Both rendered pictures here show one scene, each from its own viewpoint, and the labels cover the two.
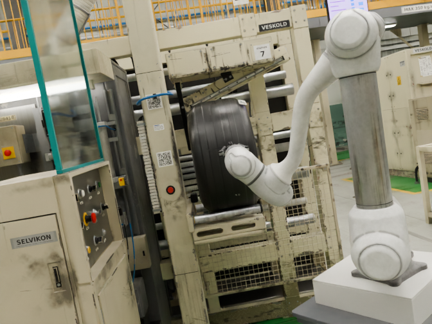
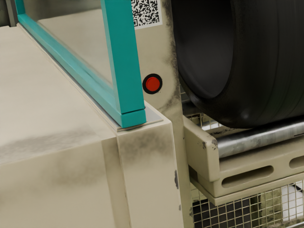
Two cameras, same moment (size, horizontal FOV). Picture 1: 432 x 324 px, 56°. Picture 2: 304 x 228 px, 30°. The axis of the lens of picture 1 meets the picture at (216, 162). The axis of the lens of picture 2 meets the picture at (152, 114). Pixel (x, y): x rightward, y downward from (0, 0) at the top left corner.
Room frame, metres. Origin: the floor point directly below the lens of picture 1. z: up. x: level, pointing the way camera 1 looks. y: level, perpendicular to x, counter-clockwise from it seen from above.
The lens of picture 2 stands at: (0.93, 0.60, 1.42)
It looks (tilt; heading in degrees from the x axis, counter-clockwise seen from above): 20 degrees down; 343
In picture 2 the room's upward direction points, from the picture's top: 7 degrees counter-clockwise
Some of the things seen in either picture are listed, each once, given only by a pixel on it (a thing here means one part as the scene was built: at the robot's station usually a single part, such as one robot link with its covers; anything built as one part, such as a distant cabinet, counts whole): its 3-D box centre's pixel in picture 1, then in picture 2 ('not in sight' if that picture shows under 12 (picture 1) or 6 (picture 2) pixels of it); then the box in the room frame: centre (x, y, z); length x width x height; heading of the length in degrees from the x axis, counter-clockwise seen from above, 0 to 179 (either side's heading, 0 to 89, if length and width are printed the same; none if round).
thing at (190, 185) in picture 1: (182, 179); not in sight; (2.50, 0.22, 1.05); 0.20 x 0.15 x 0.30; 91
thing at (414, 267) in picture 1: (391, 261); not in sight; (1.35, -0.53, 0.78); 0.22 x 0.18 x 0.06; 120
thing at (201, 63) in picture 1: (220, 61); not in sight; (2.42, -0.13, 1.71); 0.61 x 0.25 x 0.15; 91
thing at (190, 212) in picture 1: (191, 214); (178, 131); (2.12, 0.17, 0.90); 0.40 x 0.03 x 0.10; 1
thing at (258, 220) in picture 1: (228, 226); (274, 159); (1.99, -0.01, 0.83); 0.36 x 0.09 x 0.06; 91
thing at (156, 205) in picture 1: (150, 166); not in sight; (2.07, 0.34, 1.19); 0.05 x 0.04 x 0.48; 1
